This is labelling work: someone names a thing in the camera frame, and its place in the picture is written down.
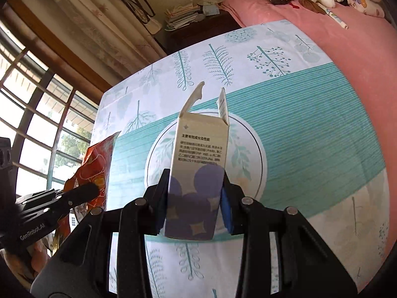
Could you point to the tree print tablecloth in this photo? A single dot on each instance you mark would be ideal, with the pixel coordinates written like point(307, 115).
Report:
point(294, 130)

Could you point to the stack of papers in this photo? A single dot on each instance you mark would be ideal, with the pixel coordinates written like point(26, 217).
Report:
point(181, 15)

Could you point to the brown leaf-shaped plush toy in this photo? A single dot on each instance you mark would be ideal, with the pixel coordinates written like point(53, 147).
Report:
point(311, 5)

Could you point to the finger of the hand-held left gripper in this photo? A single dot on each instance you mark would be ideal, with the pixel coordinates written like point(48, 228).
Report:
point(83, 191)
point(40, 196)

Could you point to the dark wooden nightstand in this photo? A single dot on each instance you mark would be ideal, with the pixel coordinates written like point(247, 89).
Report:
point(192, 37)

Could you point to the white purple carton box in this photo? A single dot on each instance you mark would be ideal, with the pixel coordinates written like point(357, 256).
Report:
point(198, 149)

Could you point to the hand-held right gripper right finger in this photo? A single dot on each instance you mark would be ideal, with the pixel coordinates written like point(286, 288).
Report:
point(226, 211)

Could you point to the white marker pen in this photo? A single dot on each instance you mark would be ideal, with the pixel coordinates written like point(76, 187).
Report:
point(336, 18)

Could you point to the person's left hand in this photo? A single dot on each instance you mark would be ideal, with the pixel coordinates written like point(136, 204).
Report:
point(40, 254)

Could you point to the window with dark grille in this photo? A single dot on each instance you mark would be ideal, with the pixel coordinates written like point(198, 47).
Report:
point(46, 130)

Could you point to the pink bed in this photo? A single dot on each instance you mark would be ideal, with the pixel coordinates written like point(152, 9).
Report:
point(356, 52)

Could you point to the light blue packet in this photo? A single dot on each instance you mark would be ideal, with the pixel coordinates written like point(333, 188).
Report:
point(211, 11)

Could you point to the orange snack wrapper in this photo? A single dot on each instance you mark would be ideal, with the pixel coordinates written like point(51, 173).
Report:
point(99, 161)

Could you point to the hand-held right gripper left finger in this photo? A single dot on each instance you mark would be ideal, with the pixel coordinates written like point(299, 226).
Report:
point(161, 211)

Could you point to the beige floral curtain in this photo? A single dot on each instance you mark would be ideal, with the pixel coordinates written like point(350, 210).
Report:
point(93, 21)

